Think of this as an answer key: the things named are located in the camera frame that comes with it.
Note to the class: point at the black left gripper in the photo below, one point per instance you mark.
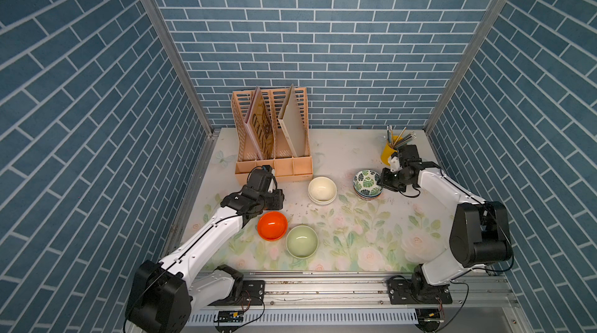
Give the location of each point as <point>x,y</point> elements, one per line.
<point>278,198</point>

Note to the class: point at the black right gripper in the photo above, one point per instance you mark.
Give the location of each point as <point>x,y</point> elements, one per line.
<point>383,181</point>

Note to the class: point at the green leaf pattern bowl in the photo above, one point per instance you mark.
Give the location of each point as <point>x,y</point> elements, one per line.
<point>367,182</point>

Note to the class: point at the blue floral bowl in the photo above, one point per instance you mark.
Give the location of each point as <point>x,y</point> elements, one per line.
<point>367,197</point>

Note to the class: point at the cream bowl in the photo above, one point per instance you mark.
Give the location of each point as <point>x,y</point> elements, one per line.
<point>322,188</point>

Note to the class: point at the light green bowl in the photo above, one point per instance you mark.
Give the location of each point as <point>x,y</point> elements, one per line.
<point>302,242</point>

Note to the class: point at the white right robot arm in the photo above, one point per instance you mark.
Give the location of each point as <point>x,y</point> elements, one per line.
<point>479,236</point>

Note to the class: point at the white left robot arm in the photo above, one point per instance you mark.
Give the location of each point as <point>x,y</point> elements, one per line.
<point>164,293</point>

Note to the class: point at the yellow metal pencil cup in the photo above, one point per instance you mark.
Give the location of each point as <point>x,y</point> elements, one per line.
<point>389,149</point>

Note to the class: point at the orange bowl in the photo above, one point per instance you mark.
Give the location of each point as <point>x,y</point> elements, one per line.
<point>272,226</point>

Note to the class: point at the white bowl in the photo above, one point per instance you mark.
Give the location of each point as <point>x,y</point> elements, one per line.
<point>322,202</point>

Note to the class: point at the peach plastic file organizer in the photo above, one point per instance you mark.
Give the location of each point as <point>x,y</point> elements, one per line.
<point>273,129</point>

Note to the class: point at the brown lettered book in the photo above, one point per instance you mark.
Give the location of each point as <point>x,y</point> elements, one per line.
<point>257,122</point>

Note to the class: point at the beige folder board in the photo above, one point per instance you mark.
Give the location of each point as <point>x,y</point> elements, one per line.
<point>291,122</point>

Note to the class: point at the floral table mat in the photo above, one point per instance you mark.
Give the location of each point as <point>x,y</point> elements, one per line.
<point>393,232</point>

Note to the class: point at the green circuit board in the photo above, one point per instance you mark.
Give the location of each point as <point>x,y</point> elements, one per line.
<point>230,317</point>

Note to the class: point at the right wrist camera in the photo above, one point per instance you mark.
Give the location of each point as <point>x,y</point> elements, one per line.
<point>394,163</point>

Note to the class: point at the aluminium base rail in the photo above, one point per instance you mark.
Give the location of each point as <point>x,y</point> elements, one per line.
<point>307,302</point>

